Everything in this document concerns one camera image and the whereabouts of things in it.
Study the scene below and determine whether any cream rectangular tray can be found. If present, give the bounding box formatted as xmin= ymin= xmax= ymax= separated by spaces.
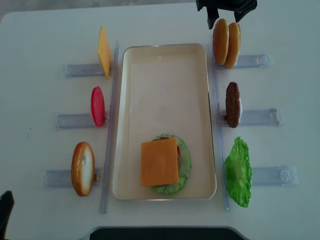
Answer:
xmin=112 ymin=43 xmax=217 ymax=201

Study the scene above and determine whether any clear holder under cheese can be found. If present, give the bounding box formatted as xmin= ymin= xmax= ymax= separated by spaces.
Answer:
xmin=63 ymin=63 xmax=105 ymax=78

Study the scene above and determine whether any clear holder under patty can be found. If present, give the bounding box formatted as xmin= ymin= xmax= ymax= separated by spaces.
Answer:
xmin=221 ymin=108 xmax=286 ymax=126

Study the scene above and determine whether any upright cheese slice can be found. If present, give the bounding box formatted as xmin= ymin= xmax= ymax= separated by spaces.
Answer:
xmin=97 ymin=25 xmax=111 ymax=80

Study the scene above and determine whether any clear holder under lettuce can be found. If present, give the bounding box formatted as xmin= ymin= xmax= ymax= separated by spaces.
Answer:
xmin=252 ymin=164 xmax=299 ymax=186

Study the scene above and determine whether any right long clear rail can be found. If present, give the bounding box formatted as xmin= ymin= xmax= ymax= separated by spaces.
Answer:
xmin=210 ymin=36 xmax=230 ymax=212

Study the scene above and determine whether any clear holder under bread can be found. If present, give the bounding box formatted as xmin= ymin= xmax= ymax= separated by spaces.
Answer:
xmin=43 ymin=167 xmax=103 ymax=188

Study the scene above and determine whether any upright meat patty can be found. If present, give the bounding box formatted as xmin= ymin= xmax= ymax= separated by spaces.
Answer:
xmin=225 ymin=82 xmax=242 ymax=128

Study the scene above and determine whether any left long clear rail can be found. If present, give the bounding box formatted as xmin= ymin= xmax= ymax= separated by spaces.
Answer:
xmin=99 ymin=39 xmax=121 ymax=214

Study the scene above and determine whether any lettuce leaf on burger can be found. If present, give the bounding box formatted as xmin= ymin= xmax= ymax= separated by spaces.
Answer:
xmin=152 ymin=133 xmax=192 ymax=195

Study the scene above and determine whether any cheese slice on burger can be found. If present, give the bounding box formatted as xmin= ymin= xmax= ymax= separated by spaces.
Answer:
xmin=140 ymin=137 xmax=179 ymax=187

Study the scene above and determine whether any bun slice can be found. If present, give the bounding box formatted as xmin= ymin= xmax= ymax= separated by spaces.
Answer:
xmin=212 ymin=18 xmax=229 ymax=65
xmin=224 ymin=22 xmax=241 ymax=69

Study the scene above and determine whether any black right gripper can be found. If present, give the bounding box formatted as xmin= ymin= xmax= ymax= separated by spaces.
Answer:
xmin=195 ymin=0 xmax=258 ymax=30

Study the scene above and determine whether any upright tomato slice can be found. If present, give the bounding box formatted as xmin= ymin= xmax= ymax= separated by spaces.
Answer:
xmin=90 ymin=86 xmax=106 ymax=127

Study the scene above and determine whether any upright lettuce leaf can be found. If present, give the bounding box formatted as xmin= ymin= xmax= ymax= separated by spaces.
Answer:
xmin=224 ymin=136 xmax=253 ymax=208

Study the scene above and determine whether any bun slice front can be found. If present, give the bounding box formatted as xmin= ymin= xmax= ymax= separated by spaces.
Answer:
xmin=212 ymin=18 xmax=229 ymax=65

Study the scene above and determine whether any clear holder under buns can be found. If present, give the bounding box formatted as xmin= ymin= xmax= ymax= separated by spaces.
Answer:
xmin=213 ymin=52 xmax=273 ymax=71

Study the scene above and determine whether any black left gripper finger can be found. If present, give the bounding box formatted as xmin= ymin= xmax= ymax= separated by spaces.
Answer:
xmin=0 ymin=190 xmax=15 ymax=240

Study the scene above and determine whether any clear holder under tomato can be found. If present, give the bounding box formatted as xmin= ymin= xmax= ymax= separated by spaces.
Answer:
xmin=52 ymin=113 xmax=97 ymax=130

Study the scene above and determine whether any upright bread bun left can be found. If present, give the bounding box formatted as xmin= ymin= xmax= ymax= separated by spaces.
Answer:
xmin=71 ymin=141 xmax=95 ymax=197

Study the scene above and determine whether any long clear rail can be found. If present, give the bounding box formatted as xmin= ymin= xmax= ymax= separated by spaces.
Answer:
xmin=210 ymin=36 xmax=230 ymax=212
xmin=99 ymin=39 xmax=121 ymax=214

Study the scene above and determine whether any upright bun slice rear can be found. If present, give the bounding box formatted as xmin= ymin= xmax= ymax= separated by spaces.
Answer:
xmin=224 ymin=22 xmax=241 ymax=69

